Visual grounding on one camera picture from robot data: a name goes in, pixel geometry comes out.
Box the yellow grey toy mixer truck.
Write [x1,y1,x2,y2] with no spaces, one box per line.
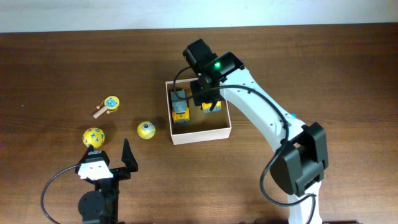
[200,101,222,113]

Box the yellow grey toy dump truck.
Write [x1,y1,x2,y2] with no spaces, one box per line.
[170,90,190,124]

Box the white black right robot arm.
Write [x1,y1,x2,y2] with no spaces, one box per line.
[183,39,328,223]

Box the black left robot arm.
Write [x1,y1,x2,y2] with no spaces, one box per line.
[75,139,138,224]

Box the yellow ball with blue letters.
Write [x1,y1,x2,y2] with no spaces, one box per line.
[82,128,105,148]

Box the yellow grey minion ball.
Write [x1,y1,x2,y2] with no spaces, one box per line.
[137,121,156,139]

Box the yellow wooden rattle drum toy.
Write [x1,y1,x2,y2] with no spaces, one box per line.
[93,96,121,119]

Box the beige open cardboard box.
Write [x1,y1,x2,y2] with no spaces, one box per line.
[165,81,232,145]

